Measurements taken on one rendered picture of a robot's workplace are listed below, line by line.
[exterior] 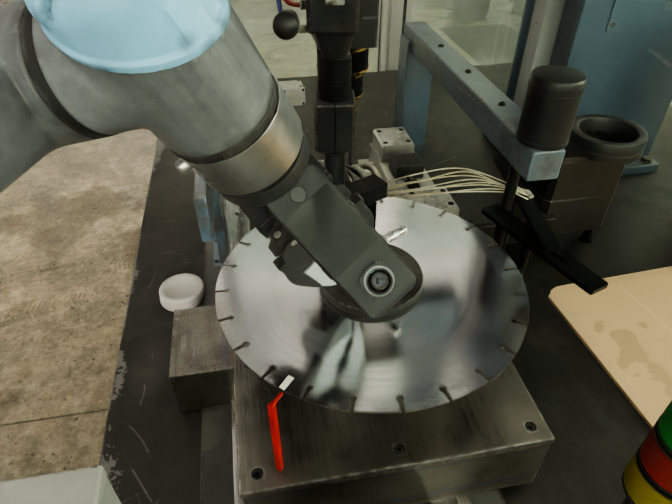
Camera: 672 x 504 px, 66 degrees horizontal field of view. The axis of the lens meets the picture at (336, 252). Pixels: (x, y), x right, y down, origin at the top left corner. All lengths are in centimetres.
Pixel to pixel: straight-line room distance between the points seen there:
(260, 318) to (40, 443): 128
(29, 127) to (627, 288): 86
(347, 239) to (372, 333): 17
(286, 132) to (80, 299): 184
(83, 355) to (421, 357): 153
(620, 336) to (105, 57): 77
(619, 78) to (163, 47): 103
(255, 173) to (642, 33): 95
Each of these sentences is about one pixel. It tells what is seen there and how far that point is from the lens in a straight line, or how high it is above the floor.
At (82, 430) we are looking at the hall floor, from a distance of 172.
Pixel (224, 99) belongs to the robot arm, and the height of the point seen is 122.
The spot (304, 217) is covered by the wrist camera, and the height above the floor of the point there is 112.
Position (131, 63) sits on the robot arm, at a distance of 25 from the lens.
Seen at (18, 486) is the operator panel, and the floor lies 90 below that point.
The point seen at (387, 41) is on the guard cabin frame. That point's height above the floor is 82.
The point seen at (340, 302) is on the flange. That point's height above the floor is 96.
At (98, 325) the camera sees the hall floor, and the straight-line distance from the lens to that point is 199.
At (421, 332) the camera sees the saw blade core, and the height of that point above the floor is 95.
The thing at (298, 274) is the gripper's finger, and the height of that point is 104.
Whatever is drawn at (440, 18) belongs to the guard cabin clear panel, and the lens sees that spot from 176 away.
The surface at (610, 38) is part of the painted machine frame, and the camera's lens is 114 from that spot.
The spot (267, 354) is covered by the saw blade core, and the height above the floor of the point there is 95.
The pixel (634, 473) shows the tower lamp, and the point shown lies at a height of 99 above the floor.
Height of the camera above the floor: 133
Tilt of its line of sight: 39 degrees down
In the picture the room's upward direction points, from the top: straight up
